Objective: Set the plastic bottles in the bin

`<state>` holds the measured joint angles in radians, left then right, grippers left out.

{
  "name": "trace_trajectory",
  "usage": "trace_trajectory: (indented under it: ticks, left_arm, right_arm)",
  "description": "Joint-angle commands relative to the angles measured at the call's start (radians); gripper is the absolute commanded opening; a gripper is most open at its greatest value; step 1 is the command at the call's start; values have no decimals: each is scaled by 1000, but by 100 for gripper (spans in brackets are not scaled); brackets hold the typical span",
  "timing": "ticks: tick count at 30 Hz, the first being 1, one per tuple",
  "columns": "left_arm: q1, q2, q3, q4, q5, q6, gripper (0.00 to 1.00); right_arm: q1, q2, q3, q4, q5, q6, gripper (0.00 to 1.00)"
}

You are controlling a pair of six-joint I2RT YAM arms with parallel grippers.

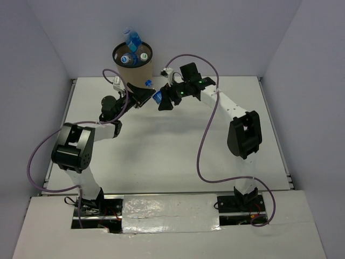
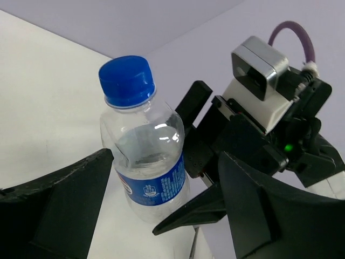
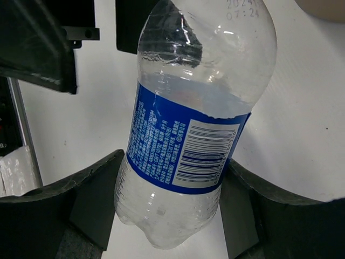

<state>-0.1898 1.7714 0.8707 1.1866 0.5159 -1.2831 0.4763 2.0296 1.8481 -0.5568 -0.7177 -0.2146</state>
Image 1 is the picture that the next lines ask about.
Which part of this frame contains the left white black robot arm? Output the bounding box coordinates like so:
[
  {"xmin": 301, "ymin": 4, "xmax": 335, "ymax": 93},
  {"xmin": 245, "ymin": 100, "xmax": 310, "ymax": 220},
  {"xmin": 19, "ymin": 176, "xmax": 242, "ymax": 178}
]
[{"xmin": 51, "ymin": 83, "xmax": 156, "ymax": 215}]

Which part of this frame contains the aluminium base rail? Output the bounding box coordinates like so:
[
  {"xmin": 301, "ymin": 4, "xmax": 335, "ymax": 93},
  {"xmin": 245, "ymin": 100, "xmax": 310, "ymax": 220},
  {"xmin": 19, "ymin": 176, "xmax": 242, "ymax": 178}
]
[{"xmin": 105, "ymin": 190, "xmax": 234, "ymax": 197}]

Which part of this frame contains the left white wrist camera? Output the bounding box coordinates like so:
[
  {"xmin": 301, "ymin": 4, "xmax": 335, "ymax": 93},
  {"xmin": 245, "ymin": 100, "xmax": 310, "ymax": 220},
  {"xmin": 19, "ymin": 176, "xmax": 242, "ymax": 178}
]
[{"xmin": 112, "ymin": 76, "xmax": 126, "ymax": 95}]

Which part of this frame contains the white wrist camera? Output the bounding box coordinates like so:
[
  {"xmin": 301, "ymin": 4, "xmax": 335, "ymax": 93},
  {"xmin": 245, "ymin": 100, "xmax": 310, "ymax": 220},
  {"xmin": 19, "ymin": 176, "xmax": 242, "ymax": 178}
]
[
  {"xmin": 112, "ymin": 76, "xmax": 126, "ymax": 95},
  {"xmin": 160, "ymin": 67, "xmax": 175, "ymax": 86}
]

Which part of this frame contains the blue label bottle front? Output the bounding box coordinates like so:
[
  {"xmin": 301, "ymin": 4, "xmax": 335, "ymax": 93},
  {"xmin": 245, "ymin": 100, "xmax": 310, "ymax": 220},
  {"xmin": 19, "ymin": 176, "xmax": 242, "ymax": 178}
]
[{"xmin": 145, "ymin": 80, "xmax": 162, "ymax": 105}]

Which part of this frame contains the brown cardboard cylinder bin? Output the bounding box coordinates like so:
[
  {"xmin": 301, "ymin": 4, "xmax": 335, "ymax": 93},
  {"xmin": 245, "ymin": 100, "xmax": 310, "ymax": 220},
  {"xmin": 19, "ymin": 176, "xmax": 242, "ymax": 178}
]
[{"xmin": 112, "ymin": 42, "xmax": 153, "ymax": 88}]

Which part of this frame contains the blue label bottle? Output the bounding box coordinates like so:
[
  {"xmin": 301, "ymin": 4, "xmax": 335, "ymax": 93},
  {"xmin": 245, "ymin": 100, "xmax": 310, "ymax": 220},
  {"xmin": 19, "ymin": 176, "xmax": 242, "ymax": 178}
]
[
  {"xmin": 145, "ymin": 80, "xmax": 162, "ymax": 105},
  {"xmin": 123, "ymin": 28, "xmax": 142, "ymax": 53},
  {"xmin": 120, "ymin": 53, "xmax": 138, "ymax": 66}
]

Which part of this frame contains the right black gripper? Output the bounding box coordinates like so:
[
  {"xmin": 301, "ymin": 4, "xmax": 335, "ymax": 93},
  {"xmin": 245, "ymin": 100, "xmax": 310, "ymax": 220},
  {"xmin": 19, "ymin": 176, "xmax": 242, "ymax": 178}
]
[{"xmin": 158, "ymin": 78, "xmax": 190, "ymax": 111}]

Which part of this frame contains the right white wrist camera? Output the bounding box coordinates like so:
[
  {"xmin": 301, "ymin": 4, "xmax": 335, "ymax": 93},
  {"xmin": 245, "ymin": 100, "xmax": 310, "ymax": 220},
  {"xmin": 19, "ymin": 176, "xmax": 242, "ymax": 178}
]
[{"xmin": 160, "ymin": 67, "xmax": 175, "ymax": 86}]

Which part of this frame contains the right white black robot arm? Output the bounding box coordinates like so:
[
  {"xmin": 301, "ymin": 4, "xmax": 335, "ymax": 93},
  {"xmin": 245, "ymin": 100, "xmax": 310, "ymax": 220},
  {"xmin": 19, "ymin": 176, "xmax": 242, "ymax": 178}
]
[{"xmin": 154, "ymin": 63, "xmax": 263, "ymax": 176}]

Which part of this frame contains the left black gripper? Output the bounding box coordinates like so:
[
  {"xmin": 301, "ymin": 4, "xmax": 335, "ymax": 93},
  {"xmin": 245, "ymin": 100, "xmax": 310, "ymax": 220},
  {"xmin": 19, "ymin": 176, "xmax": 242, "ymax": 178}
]
[{"xmin": 114, "ymin": 83, "xmax": 155, "ymax": 119}]

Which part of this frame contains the silver foil tape sheet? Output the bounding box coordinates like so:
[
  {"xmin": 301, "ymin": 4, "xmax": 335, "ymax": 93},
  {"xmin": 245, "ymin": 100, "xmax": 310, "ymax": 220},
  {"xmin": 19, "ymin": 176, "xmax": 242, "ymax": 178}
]
[{"xmin": 121, "ymin": 194, "xmax": 220, "ymax": 234}]

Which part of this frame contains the green label clear bottle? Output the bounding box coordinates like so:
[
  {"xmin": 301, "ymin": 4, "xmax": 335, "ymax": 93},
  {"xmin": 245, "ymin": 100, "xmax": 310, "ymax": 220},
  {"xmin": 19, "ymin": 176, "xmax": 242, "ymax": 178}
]
[{"xmin": 140, "ymin": 53, "xmax": 148, "ymax": 62}]

